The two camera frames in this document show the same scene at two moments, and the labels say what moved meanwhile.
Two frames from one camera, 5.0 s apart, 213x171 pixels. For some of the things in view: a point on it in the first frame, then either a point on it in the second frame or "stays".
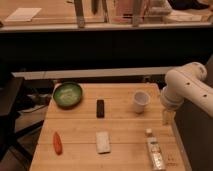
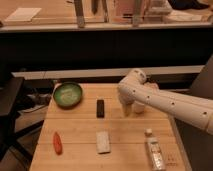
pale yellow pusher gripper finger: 168,117 → 127,109
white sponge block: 103,142 stays
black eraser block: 100,108 stays
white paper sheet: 23,14 stays
